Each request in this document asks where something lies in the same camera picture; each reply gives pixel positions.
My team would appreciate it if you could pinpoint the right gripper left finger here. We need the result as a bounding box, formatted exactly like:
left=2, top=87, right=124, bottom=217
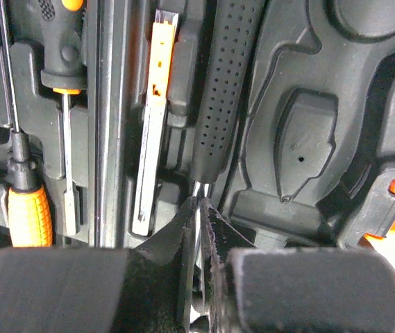
left=131, top=197, right=197, bottom=332

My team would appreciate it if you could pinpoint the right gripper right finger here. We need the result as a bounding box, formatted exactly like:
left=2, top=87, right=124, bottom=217
left=199, top=198, right=255, bottom=332

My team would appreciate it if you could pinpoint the small orange precision screwdriver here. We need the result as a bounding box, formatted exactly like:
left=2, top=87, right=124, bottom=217
left=132, top=9, right=179, bottom=237

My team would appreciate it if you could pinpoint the black plastic tool case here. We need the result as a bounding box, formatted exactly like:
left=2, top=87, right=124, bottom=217
left=0, top=1, right=395, bottom=249

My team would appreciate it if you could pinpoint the small hammer black grip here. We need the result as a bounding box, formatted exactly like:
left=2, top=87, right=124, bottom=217
left=190, top=0, right=266, bottom=313

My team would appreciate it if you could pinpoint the black orange screwdriver large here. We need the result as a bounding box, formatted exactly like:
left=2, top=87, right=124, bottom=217
left=37, top=1, right=87, bottom=236

